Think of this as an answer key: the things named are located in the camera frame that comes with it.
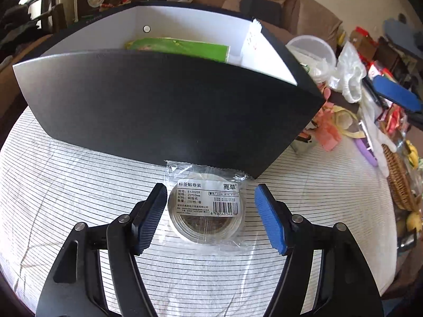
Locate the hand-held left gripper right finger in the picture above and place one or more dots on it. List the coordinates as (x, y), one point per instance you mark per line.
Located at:
(271, 218)

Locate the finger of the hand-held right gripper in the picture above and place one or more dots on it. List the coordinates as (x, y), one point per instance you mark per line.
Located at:
(396, 94)
(400, 34)

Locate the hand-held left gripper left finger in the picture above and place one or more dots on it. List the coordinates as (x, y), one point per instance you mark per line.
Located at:
(150, 218)

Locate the clear packed label roll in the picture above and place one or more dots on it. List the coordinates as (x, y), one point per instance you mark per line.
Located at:
(205, 218)

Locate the black storage box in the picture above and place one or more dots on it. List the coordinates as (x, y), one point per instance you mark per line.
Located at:
(165, 115)

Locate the green sushi kit packet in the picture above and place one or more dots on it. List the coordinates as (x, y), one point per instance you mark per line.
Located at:
(172, 46)

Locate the red snack packet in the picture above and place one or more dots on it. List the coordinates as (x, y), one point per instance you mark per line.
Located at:
(393, 122)

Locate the brown cardboard box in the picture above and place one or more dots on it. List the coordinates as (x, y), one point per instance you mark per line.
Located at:
(362, 41)

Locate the white plastic bag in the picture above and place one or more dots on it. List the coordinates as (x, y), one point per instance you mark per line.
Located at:
(350, 69)

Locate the banana bunch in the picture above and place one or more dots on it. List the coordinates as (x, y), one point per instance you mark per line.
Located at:
(412, 153)

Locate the purple plastic tool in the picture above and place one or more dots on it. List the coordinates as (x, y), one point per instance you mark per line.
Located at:
(366, 153)

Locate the pink gauze pouch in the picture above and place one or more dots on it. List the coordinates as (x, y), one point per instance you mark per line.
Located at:
(330, 135)

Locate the wicker basket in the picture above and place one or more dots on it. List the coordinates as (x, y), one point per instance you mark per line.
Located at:
(396, 178)

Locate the brown sofa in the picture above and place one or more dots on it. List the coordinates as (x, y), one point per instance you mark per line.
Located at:
(314, 19)

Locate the white plastic tub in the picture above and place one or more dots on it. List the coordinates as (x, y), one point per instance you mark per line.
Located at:
(310, 49)

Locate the yellow fruit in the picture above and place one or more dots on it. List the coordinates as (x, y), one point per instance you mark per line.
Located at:
(414, 221)

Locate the dark grey fuzzy pillow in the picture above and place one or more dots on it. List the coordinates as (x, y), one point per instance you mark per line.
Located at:
(261, 10)

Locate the dark wooden chair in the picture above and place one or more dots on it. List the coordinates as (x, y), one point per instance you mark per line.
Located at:
(53, 19)

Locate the pile of clothes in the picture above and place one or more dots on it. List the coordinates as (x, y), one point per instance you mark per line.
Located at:
(19, 26)

